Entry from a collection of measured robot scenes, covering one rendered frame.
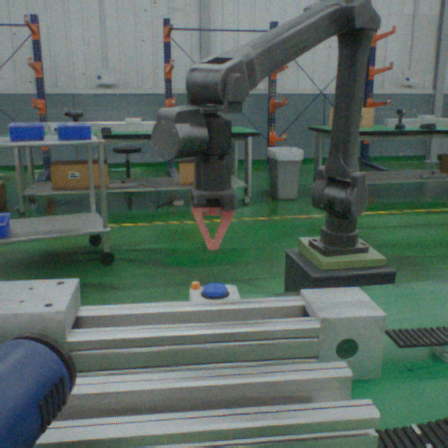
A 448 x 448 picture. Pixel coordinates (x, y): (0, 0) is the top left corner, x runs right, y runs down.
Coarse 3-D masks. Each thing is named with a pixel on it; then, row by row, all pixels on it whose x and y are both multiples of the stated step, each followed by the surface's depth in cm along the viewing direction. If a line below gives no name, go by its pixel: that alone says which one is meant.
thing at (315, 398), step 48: (96, 384) 52; (144, 384) 52; (192, 384) 53; (240, 384) 53; (288, 384) 54; (336, 384) 55; (48, 432) 45; (96, 432) 45; (144, 432) 45; (192, 432) 46; (240, 432) 46; (288, 432) 47; (336, 432) 49
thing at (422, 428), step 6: (414, 426) 57; (420, 426) 57; (426, 426) 57; (414, 432) 56; (420, 432) 56; (426, 432) 56; (420, 438) 55; (426, 438) 55; (432, 438) 55; (426, 444) 54; (432, 444) 54; (438, 444) 54
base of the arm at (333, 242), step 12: (324, 228) 117; (336, 228) 114; (348, 228) 113; (312, 240) 119; (324, 240) 116; (336, 240) 114; (348, 240) 114; (360, 240) 120; (324, 252) 113; (336, 252) 113; (348, 252) 115; (360, 252) 116
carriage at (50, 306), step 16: (0, 288) 67; (16, 288) 67; (32, 288) 67; (48, 288) 67; (64, 288) 67; (0, 304) 62; (16, 304) 62; (32, 304) 62; (48, 304) 62; (64, 304) 62; (80, 304) 71; (0, 320) 60; (16, 320) 60; (32, 320) 60; (48, 320) 61; (64, 320) 61; (0, 336) 60; (64, 336) 61
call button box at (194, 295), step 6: (228, 288) 85; (234, 288) 85; (192, 294) 82; (198, 294) 82; (204, 294) 81; (228, 294) 82; (234, 294) 82; (192, 300) 80; (198, 300) 80; (204, 300) 80; (210, 300) 80
